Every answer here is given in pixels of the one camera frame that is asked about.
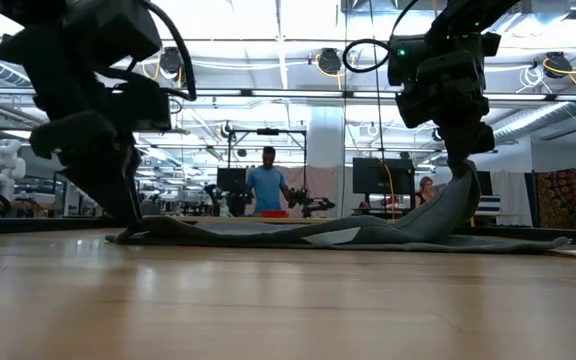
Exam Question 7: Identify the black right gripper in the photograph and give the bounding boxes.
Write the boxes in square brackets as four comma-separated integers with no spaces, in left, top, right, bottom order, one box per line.
[395,49,498,177]

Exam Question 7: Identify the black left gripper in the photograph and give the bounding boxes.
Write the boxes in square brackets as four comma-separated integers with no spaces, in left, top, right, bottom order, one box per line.
[17,54,143,226]

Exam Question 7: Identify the grey waffle towel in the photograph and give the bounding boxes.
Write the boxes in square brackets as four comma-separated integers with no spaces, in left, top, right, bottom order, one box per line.
[105,159,573,255]

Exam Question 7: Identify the person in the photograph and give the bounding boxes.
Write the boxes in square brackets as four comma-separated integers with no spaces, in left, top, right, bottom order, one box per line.
[415,175,437,209]
[245,145,294,215]

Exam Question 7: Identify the black white striped box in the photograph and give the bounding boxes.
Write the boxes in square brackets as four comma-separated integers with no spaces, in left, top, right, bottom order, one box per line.
[477,194,502,214]

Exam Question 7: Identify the white cloth curtain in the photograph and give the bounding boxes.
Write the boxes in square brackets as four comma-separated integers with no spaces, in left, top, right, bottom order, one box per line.
[490,169,533,226]

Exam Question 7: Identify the wide black monitor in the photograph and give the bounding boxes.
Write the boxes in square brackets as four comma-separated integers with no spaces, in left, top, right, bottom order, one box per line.
[351,157,417,196]

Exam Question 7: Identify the small black monitor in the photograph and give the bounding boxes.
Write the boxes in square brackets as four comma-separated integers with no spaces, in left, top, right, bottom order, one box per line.
[216,167,249,195]

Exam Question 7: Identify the white robot figure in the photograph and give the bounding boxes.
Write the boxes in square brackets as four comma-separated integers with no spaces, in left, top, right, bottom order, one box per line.
[0,138,27,201]

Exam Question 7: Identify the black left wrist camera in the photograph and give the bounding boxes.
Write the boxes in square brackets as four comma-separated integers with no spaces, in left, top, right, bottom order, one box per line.
[110,79,173,134]

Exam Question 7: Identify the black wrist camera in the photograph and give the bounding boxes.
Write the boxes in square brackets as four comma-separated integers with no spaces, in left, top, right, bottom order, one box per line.
[386,33,439,87]
[110,79,173,134]

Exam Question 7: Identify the patterned red wall rug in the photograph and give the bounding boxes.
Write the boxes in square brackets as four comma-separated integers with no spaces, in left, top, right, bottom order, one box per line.
[535,168,576,230]

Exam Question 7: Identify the black aluminium table frame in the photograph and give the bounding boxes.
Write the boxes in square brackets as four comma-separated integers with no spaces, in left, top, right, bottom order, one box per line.
[0,214,576,247]

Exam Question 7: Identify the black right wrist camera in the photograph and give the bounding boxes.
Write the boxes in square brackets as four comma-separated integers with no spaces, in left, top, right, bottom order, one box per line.
[386,33,439,87]

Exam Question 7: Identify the black ceiling cable reel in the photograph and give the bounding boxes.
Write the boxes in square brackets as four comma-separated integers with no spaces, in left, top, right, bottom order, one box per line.
[543,50,573,80]
[159,45,184,75]
[316,47,343,76]

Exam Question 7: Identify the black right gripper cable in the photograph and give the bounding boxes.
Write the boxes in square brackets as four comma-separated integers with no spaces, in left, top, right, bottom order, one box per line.
[342,0,422,75]

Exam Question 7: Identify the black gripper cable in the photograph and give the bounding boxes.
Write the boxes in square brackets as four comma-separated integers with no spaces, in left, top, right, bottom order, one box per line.
[127,0,198,101]
[342,0,422,75]

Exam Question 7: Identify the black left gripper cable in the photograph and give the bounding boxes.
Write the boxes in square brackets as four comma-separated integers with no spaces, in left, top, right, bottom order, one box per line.
[127,0,198,101]

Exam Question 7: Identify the black overhead rig frame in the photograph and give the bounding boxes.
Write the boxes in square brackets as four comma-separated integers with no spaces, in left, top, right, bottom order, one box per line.
[225,127,310,201]

